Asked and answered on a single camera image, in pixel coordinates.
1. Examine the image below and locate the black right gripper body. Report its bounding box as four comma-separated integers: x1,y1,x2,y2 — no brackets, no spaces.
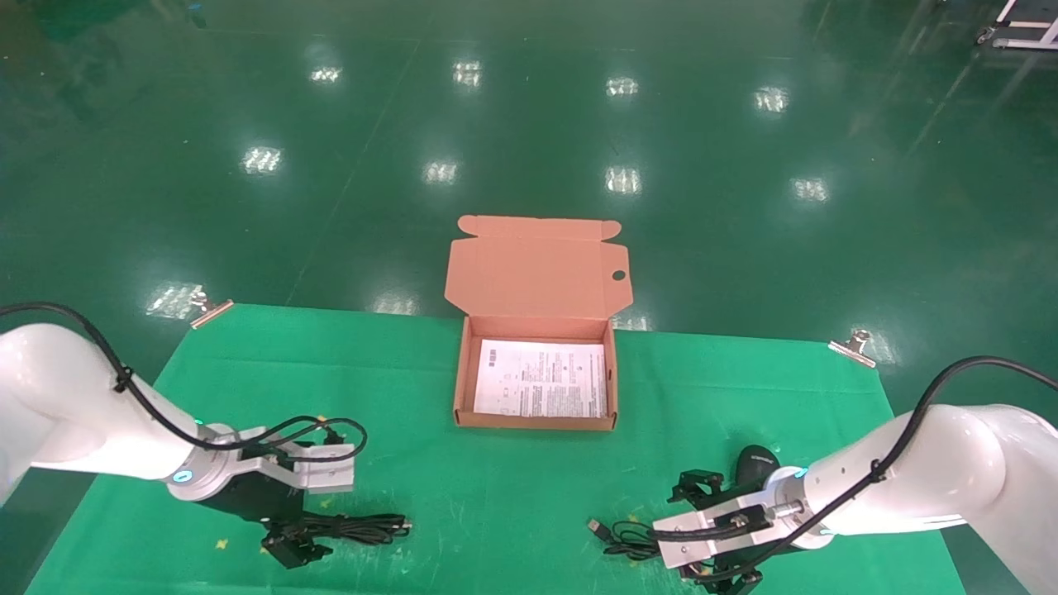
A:
727,537,832,577

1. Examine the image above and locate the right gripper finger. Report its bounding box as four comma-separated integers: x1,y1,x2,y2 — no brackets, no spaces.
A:
667,469,733,507
683,567,764,593

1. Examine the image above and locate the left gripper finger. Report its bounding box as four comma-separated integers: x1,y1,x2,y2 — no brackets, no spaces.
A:
262,535,319,569
281,519,333,548

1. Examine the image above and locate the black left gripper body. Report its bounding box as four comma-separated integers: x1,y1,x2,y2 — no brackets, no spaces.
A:
198,474,331,530

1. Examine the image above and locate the black data cable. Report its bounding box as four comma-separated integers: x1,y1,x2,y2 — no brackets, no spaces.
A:
271,512,412,548

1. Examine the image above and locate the black mouse cable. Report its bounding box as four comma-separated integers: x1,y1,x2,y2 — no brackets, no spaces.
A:
589,446,782,564

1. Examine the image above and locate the open orange cardboard box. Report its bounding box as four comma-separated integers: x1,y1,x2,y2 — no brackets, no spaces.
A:
444,215,633,432

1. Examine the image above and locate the green table mat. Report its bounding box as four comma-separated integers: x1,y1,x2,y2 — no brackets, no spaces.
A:
25,303,968,595

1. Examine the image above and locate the white printed instruction sheet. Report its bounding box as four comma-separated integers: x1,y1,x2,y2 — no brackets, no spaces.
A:
473,339,608,418

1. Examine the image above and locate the metal binder clip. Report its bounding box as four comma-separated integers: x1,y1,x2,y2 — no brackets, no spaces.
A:
828,329,877,369
189,288,235,330

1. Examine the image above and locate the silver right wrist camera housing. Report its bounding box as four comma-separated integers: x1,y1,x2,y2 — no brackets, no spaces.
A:
652,488,808,572

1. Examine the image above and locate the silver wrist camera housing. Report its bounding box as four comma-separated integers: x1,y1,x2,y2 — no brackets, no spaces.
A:
652,488,808,572
240,428,357,495

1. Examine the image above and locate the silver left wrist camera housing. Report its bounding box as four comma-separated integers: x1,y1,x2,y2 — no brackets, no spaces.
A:
240,428,357,495

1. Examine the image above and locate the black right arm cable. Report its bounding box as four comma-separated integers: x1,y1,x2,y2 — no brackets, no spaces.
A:
653,355,1058,564

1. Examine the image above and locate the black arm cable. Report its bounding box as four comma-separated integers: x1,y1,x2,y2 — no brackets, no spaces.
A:
0,302,369,464
653,355,1058,564

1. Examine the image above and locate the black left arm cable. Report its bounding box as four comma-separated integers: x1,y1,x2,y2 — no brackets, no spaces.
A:
0,302,369,464

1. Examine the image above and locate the white wheeled cart frame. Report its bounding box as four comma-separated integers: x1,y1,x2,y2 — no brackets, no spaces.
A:
975,0,1058,50

